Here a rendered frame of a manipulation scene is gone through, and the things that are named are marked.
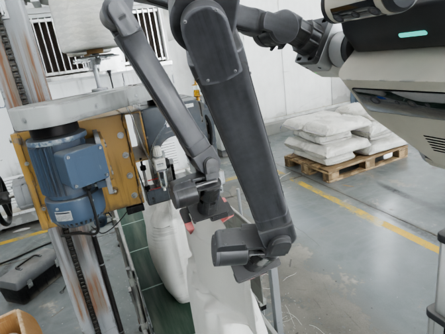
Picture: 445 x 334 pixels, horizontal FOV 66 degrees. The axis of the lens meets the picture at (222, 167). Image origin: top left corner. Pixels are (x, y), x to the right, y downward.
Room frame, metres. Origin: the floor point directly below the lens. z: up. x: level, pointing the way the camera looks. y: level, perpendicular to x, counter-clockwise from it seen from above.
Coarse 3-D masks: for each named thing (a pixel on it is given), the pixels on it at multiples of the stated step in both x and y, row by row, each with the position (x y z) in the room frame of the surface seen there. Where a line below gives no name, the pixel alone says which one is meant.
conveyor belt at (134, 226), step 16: (128, 224) 2.28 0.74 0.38; (144, 224) 2.24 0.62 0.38; (128, 240) 2.04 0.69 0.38; (144, 240) 2.01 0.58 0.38; (144, 256) 1.81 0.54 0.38; (144, 272) 1.64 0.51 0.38; (144, 288) 1.50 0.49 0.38; (160, 288) 1.48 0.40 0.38; (160, 304) 1.36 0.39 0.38; (176, 304) 1.35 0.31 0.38; (160, 320) 1.26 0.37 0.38; (176, 320) 1.24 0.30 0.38; (192, 320) 1.23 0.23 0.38
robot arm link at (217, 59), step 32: (192, 32) 0.30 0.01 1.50; (224, 32) 0.30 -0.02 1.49; (192, 64) 0.34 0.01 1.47; (224, 64) 0.31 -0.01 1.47; (224, 96) 0.36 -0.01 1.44; (256, 96) 0.39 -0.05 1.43; (224, 128) 0.38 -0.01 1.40; (256, 128) 0.39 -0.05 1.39; (256, 160) 0.41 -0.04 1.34; (256, 192) 0.44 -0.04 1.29; (256, 224) 0.47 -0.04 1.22; (288, 224) 0.48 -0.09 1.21
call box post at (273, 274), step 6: (270, 270) 1.13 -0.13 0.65; (276, 270) 1.14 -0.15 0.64; (270, 276) 1.14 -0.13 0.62; (276, 276) 1.14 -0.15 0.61; (270, 282) 1.14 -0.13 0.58; (276, 282) 1.14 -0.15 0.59; (270, 288) 1.15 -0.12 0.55; (276, 288) 1.13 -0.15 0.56; (276, 294) 1.13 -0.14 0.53; (276, 300) 1.13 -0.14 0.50; (276, 306) 1.13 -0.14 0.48; (276, 312) 1.13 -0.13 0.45; (276, 318) 1.13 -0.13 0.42; (276, 324) 1.13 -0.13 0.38; (282, 324) 1.14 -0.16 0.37; (276, 330) 1.14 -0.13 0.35; (282, 330) 1.14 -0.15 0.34
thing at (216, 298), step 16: (208, 224) 0.96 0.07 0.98; (192, 240) 0.89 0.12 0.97; (208, 240) 0.79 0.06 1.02; (192, 256) 1.03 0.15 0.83; (208, 256) 0.80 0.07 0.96; (192, 272) 0.96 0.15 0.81; (208, 272) 0.81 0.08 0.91; (224, 272) 0.75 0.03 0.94; (192, 288) 0.92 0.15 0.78; (208, 288) 0.83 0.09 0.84; (224, 288) 0.76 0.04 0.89; (240, 288) 0.70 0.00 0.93; (192, 304) 0.95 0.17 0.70; (208, 304) 0.79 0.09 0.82; (224, 304) 0.77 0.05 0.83; (240, 304) 0.71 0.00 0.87; (256, 304) 0.78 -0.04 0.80; (208, 320) 0.76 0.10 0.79; (224, 320) 0.73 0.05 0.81; (240, 320) 0.71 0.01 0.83; (256, 320) 0.70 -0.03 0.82
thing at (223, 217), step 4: (224, 200) 0.91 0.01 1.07; (228, 204) 0.89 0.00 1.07; (228, 208) 0.88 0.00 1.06; (228, 212) 0.87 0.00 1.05; (232, 212) 0.87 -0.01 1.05; (216, 216) 0.84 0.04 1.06; (220, 216) 0.84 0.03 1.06; (224, 216) 0.85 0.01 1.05; (228, 216) 0.86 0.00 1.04; (232, 216) 0.87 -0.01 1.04; (212, 220) 0.84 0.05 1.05; (216, 220) 0.85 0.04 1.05; (224, 220) 0.88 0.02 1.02
